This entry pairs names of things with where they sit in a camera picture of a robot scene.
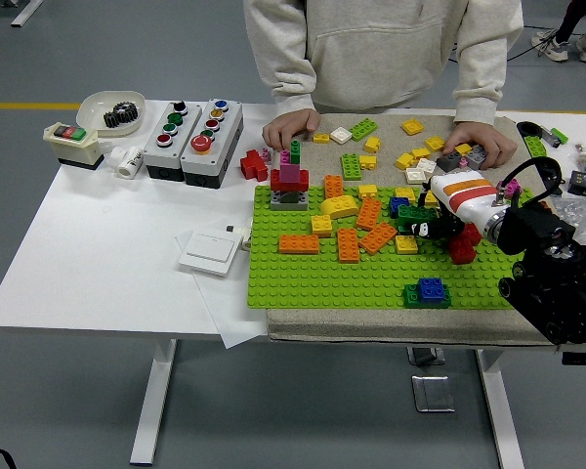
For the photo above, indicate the person's left hand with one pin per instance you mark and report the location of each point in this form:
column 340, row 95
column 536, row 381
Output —
column 488, row 141

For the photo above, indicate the person's right hand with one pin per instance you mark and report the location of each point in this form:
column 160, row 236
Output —
column 293, row 124

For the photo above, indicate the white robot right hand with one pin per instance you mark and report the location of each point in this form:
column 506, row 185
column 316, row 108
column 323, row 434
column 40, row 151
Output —
column 464, row 195

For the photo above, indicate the light grey long brick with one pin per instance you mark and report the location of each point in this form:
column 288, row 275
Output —
column 477, row 154

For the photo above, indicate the small yellow brick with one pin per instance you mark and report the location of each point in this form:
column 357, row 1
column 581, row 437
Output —
column 322, row 138

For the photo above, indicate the white tile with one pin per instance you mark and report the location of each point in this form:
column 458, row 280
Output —
column 415, row 176
column 341, row 135
column 426, row 165

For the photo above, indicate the lime green long brick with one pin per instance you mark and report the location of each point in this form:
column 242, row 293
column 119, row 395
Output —
column 351, row 166
column 364, row 129
column 536, row 146

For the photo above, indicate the person's right forearm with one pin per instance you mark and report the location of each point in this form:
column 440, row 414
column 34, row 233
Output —
column 293, row 93

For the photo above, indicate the person's left forearm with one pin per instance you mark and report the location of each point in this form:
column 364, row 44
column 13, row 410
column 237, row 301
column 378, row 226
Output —
column 476, row 93

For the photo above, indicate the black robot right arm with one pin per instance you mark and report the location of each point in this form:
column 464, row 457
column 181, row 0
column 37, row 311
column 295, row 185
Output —
column 542, row 229

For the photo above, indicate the yellow square brick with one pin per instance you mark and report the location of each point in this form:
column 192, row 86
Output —
column 463, row 149
column 368, row 162
column 405, row 193
column 433, row 199
column 321, row 225
column 367, row 191
column 405, row 159
column 372, row 144
column 420, row 153
column 434, row 142
column 406, row 244
column 412, row 126

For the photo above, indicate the small pink brick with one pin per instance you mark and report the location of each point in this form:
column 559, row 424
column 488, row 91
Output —
column 465, row 163
column 265, row 155

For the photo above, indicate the dark grey sloped brick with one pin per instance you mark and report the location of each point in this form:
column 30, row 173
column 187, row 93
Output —
column 449, row 162

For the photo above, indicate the pink square brick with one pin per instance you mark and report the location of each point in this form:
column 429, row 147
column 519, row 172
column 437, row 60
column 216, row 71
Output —
column 513, row 185

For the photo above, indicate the multicolour brick tower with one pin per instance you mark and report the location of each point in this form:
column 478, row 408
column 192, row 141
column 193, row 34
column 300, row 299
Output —
column 289, row 182

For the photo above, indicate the red cross-shaped brick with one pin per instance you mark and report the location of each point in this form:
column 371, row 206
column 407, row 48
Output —
column 253, row 167

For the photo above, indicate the blue square brick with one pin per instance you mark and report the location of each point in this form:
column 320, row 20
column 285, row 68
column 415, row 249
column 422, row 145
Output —
column 431, row 288
column 396, row 202

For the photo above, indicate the orange long brick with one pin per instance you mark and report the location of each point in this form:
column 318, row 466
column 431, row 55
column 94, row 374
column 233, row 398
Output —
column 368, row 214
column 298, row 244
column 347, row 244
column 334, row 185
column 377, row 238

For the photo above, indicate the yellow curved brick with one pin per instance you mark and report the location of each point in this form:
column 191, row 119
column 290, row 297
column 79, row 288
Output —
column 339, row 206

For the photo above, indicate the silver tool green tip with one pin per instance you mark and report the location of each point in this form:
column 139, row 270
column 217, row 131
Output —
column 549, row 134

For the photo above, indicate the grey emergency stop box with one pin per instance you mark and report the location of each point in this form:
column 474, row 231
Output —
column 210, row 163

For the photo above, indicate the clear bag of screws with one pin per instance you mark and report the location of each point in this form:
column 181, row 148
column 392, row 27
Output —
column 578, row 207

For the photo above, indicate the background person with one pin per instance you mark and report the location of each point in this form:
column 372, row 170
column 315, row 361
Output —
column 556, row 49

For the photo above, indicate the grey four-button control box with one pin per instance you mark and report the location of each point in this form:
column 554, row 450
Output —
column 158, row 154

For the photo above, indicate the grey-brown foam mat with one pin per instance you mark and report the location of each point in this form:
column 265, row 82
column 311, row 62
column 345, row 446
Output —
column 371, row 325

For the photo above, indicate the lime green studded baseplate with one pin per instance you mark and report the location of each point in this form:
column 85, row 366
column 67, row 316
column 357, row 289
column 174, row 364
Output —
column 322, row 283

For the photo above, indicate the white pipe fitting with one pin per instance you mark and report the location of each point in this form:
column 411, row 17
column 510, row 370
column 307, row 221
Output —
column 129, row 165

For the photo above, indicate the black metal gear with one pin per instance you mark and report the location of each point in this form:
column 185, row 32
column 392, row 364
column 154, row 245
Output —
column 122, row 116

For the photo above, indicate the metal floor plate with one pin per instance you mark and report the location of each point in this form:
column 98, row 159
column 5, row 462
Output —
column 432, row 393

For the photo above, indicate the black table control panel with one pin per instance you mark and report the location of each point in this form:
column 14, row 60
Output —
column 583, row 358

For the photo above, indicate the white paper sheet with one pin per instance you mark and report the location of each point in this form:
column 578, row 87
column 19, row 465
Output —
column 229, row 317

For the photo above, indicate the white plastic bowl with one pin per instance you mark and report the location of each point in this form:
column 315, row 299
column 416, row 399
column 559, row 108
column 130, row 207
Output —
column 90, row 110

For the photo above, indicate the white table leg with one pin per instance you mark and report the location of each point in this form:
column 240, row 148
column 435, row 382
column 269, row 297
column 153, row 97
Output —
column 500, row 415
column 151, row 400

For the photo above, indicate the white table foot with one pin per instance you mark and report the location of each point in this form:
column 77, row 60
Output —
column 27, row 13

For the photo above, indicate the white wall switch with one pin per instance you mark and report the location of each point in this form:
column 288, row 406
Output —
column 207, row 254

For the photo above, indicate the metal table bracket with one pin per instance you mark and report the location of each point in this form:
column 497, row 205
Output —
column 425, row 356

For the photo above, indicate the cream red-green switch box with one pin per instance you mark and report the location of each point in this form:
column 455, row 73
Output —
column 73, row 149

